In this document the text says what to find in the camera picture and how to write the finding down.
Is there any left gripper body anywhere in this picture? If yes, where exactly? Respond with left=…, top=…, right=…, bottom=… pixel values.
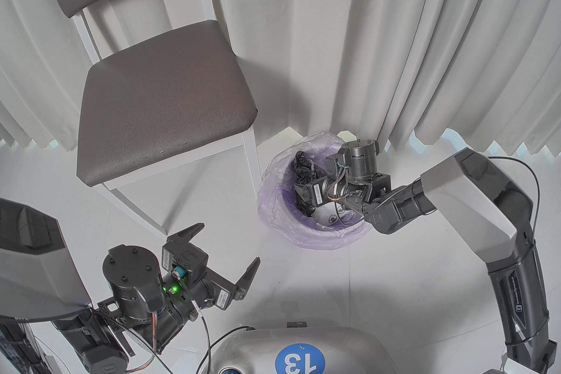
left=151, top=238, right=239, bottom=354

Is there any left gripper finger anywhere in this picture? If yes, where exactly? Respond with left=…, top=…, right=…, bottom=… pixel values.
left=234, top=257, right=261, bottom=302
left=167, top=223, right=206, bottom=248

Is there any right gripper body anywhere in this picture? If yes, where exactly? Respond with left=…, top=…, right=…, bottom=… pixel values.
left=308, top=177, right=364, bottom=211

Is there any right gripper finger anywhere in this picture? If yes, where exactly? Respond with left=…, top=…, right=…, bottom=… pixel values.
left=293, top=183, right=314, bottom=213

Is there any purple plastic bag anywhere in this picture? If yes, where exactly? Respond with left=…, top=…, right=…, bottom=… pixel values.
left=256, top=131, right=373, bottom=252

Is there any black plastic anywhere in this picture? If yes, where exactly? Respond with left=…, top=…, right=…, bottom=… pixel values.
left=293, top=150, right=318, bottom=216

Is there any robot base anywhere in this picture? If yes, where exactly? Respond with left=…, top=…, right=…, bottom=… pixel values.
left=202, top=319, right=397, bottom=374

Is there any white trash bin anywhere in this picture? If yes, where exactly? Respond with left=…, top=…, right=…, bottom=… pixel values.
left=267, top=140, right=371, bottom=250

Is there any white chair with grey seat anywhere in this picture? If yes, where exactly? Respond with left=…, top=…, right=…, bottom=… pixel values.
left=50, top=0, right=264, bottom=236

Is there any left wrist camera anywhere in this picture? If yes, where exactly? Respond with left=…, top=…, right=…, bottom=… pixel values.
left=170, top=247, right=209, bottom=290

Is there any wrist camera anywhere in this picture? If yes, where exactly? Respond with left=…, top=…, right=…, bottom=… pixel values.
left=170, top=247, right=209, bottom=290
left=324, top=154, right=347, bottom=180

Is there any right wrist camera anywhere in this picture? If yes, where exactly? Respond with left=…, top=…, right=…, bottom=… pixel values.
left=324, top=154, right=347, bottom=180

